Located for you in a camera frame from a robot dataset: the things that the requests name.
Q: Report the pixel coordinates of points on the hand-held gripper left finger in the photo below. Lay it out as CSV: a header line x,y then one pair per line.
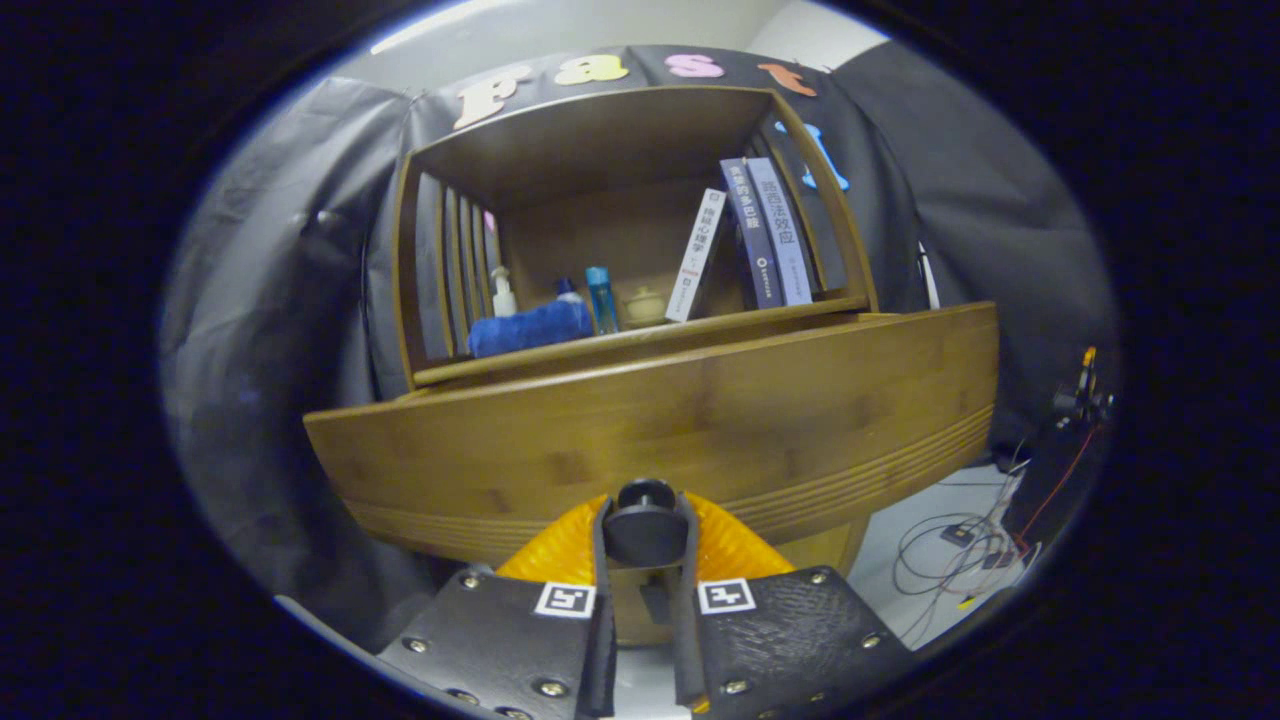
x,y
603,640

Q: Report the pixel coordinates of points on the white bottle with blue cap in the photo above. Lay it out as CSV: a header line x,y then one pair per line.
x,y
568,292

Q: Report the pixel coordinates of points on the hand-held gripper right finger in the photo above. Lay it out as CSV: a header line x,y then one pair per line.
x,y
684,650

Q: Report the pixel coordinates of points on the black and orange device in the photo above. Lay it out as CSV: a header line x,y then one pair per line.
x,y
1050,480

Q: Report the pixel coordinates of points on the black drawer knob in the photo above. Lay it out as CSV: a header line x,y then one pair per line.
x,y
645,530

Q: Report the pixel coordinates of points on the wooden countertop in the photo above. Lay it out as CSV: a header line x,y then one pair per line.
x,y
700,325

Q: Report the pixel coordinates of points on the dark blue book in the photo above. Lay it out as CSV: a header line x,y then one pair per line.
x,y
752,235

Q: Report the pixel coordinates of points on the white pump bottle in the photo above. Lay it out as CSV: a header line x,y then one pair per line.
x,y
504,300

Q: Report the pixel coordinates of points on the blue rolled towel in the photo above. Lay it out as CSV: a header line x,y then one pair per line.
x,y
530,328

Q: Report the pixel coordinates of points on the wooden cabinet door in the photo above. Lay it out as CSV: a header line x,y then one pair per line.
x,y
825,548

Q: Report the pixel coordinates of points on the clear blue bottle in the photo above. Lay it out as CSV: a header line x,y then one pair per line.
x,y
602,300

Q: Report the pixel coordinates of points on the white book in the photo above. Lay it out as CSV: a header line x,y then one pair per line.
x,y
697,255

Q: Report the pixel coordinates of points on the wooden cabinet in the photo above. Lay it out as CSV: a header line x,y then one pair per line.
x,y
600,140

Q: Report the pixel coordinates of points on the beige lidded teacup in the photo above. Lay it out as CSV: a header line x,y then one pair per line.
x,y
645,305

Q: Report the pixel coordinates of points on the pale lavender book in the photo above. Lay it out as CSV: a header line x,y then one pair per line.
x,y
785,235

